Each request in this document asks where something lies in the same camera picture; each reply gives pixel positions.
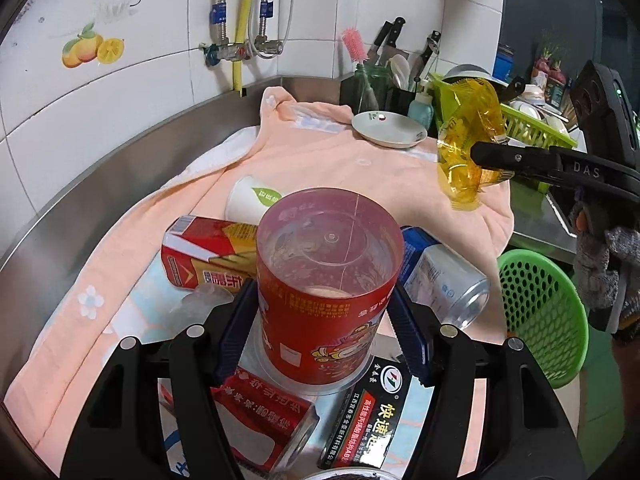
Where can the stack of white bowls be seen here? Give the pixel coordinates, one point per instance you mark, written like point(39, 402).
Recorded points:
point(535, 107)

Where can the glass jar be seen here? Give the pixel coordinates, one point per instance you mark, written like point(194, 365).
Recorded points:
point(380, 80)

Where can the pink bottle brush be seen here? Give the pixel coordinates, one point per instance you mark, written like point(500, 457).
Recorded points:
point(352, 42)

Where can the metal bowl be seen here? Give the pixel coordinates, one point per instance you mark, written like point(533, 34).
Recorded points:
point(465, 72)

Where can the teal soap dispenser bottle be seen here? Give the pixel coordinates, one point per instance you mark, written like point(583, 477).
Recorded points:
point(421, 110)

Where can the red drink can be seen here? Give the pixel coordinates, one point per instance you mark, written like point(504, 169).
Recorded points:
point(260, 415)

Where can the white spoon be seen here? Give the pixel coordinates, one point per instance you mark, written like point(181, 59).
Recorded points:
point(400, 70)

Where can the black utensil holder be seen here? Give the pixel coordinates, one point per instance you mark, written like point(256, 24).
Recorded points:
point(400, 97)

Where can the red drink carton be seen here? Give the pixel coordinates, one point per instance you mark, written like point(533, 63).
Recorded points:
point(200, 255)

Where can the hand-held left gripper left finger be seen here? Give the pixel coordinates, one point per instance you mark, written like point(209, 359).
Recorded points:
point(235, 330)

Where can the blue and white can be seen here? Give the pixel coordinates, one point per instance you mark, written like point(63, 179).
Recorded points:
point(440, 280)

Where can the green dish rack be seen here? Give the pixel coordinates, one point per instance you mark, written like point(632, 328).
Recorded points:
point(525, 130)

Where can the green round basket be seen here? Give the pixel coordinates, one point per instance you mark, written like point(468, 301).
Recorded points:
point(540, 310)

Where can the white paper cup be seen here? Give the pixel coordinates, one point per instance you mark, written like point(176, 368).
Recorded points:
point(245, 200)

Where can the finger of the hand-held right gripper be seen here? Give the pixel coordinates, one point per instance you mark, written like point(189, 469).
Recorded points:
point(515, 160)

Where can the yellow plastic wrapper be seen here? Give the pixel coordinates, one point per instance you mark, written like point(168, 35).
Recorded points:
point(470, 135)

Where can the clear cup with red label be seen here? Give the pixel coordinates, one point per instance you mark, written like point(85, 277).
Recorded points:
point(325, 320)

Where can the metal water valve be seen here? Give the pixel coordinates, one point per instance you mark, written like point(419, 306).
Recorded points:
point(220, 52)
point(267, 46)

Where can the orange fruit wall sticker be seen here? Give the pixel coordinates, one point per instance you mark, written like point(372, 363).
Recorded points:
point(82, 50)

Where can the peach blanket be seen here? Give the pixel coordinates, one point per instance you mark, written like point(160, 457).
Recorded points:
point(325, 170)

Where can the person's right hand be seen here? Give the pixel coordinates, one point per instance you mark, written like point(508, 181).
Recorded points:
point(610, 265)

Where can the white plate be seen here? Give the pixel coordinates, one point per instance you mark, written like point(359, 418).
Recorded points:
point(385, 127)

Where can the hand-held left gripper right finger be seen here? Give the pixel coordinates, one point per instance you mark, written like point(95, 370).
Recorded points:
point(410, 340)

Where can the black box with label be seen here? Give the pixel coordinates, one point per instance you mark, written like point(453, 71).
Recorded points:
point(365, 420)

